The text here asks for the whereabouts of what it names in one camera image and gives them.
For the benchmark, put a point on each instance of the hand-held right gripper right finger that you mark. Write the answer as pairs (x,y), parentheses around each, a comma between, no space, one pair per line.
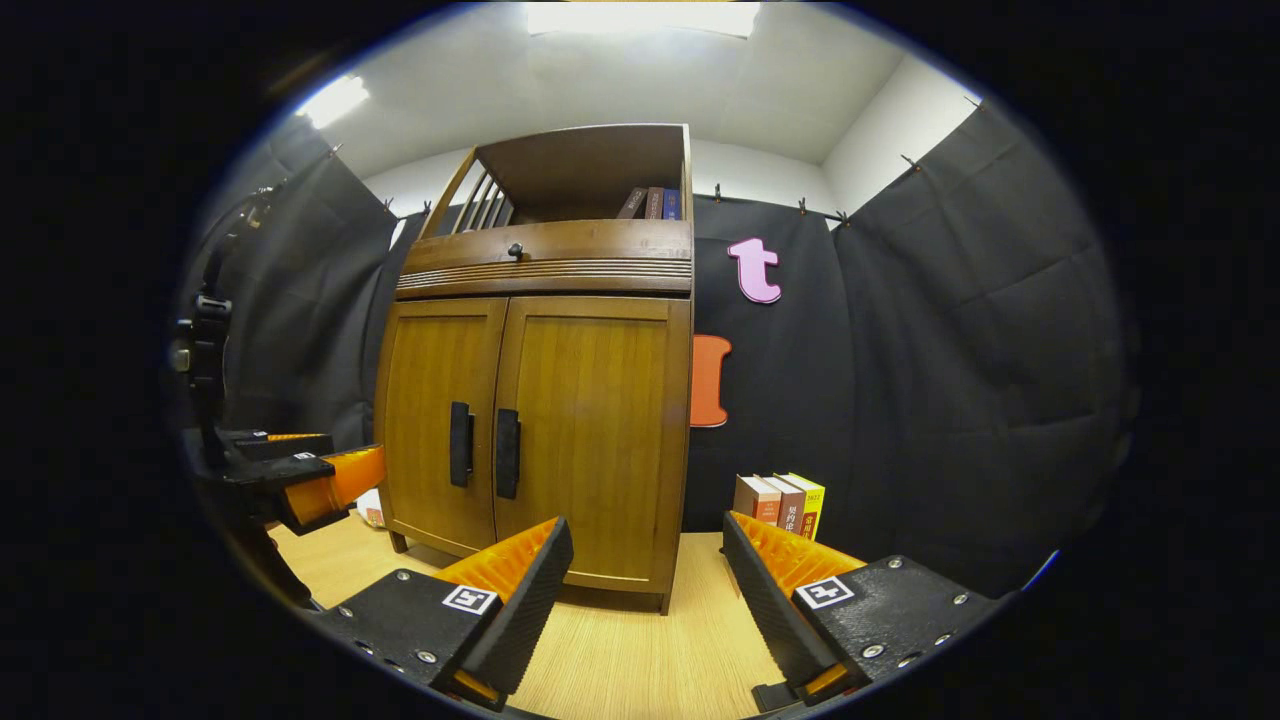
(770,610)

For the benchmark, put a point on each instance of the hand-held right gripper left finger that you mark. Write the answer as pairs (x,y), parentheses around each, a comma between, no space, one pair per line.
(525,610)

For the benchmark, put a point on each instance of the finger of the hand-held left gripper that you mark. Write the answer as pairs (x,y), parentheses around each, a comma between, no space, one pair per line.
(260,445)
(340,480)

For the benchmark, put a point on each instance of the wooden cabinet door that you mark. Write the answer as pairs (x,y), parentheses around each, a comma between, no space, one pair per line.
(590,400)
(425,370)

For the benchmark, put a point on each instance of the wooden double-door shoe cabinet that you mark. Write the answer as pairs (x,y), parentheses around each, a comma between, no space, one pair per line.
(580,165)

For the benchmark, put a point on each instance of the small white object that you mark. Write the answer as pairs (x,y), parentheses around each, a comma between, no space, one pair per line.
(370,510)

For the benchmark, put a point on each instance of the reddish brown thick book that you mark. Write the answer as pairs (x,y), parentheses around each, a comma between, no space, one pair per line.
(790,510)

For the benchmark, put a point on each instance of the beige and red hardcover book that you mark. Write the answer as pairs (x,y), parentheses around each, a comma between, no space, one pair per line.
(755,500)

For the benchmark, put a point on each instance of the yellow book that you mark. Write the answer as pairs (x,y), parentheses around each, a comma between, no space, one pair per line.
(814,505)

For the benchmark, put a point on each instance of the black backdrop cloth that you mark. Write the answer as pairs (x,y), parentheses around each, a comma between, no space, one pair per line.
(950,350)

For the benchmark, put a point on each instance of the small ceiling light panel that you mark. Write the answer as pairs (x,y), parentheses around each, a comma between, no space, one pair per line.
(333,100)

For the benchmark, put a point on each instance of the wooden drawer with black knob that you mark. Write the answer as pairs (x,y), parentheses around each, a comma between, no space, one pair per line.
(600,245)

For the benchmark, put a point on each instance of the blue slim book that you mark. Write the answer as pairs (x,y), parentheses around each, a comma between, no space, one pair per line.
(672,205)

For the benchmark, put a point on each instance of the maroon slim book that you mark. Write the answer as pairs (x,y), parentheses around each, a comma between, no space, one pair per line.
(655,204)

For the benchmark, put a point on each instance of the large ceiling light panel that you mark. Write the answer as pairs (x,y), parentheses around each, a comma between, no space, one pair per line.
(640,16)

